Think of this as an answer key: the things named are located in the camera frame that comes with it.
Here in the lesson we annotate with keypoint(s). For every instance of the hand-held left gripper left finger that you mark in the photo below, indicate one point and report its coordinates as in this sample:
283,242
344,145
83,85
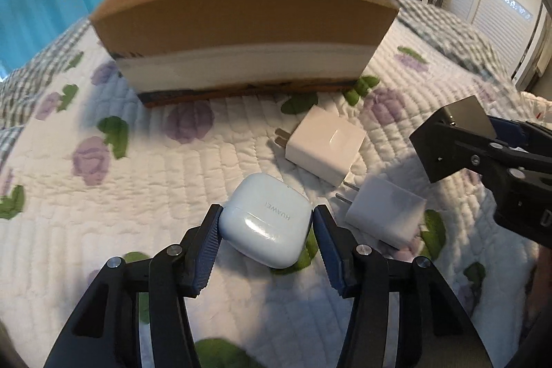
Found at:
206,253

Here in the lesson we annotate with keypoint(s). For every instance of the light blue earbud case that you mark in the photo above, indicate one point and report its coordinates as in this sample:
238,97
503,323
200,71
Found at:
266,219

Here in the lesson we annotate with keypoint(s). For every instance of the small white charger plug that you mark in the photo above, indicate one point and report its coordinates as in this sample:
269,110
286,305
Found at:
386,213

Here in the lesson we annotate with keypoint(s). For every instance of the person's right forearm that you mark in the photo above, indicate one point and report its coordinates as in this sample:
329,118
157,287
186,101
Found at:
544,290

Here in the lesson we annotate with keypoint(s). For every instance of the white louvred wardrobe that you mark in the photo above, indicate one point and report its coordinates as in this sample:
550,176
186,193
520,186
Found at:
496,1

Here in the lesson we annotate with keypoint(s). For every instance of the cardboard box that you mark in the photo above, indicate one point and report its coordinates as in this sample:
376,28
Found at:
241,27

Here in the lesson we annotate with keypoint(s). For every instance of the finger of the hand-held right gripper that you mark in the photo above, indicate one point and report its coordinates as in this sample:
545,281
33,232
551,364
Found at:
457,144
511,131

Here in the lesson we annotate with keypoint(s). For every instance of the large white charger plug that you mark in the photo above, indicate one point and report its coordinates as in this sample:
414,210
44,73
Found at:
327,146

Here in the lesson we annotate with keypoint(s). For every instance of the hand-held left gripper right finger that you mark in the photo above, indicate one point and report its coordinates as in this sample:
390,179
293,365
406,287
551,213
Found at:
331,253

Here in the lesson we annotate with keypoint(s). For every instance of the floral quilted bed cover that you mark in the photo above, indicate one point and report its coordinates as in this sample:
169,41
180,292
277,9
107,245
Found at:
142,195

